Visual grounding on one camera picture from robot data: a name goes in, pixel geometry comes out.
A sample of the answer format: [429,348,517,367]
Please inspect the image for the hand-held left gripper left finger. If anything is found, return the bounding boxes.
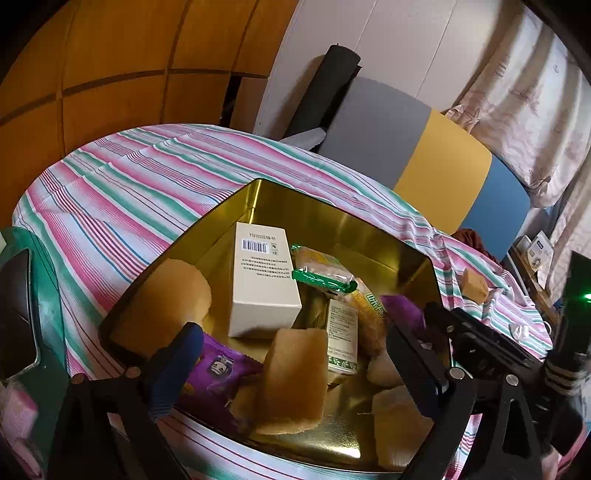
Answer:
[44,322,204,480]

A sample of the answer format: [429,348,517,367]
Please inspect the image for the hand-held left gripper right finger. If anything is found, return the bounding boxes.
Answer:
[387,323,550,480]

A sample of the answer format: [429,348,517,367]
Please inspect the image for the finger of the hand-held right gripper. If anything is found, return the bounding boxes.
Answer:
[450,330,546,381]
[424,302,546,363]

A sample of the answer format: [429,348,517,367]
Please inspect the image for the purple snack packet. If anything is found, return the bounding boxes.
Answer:
[381,294,428,337]
[180,335,264,409]

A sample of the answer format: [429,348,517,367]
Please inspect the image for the pale box with green leaf print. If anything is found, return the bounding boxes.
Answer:
[325,299,360,374]

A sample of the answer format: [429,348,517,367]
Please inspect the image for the white box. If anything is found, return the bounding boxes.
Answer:
[228,222,303,340]

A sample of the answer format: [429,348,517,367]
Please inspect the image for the green yellow snack packet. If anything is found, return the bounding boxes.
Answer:
[292,247,356,296]

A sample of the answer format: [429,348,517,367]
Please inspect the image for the gold metal tin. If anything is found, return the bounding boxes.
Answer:
[98,178,455,474]

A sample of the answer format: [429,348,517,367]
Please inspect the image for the small yellow sponge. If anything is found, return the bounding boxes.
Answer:
[462,268,490,303]

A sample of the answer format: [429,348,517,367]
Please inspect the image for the wooden desk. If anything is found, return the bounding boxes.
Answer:
[510,249,561,315]

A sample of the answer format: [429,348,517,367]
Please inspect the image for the round yellow sponge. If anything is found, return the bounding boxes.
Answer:
[115,258,212,361]

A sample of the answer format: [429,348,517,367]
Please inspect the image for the red cloth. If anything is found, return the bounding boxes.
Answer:
[450,228,497,264]

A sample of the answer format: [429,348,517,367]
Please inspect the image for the white carton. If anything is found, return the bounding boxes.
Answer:
[526,235,552,273]

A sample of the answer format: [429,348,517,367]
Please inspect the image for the grey yellow blue foam mat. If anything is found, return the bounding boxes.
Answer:
[318,76,531,261]

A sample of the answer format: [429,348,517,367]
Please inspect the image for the pink green striped cloth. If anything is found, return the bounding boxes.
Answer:
[13,124,555,480]

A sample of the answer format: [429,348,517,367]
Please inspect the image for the floral curtain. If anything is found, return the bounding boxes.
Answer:
[443,9,591,259]

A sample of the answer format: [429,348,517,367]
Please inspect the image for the black rolled mat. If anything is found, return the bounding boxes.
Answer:
[288,44,363,139]

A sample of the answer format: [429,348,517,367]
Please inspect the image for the wooden wardrobe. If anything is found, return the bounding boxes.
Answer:
[0,0,301,222]

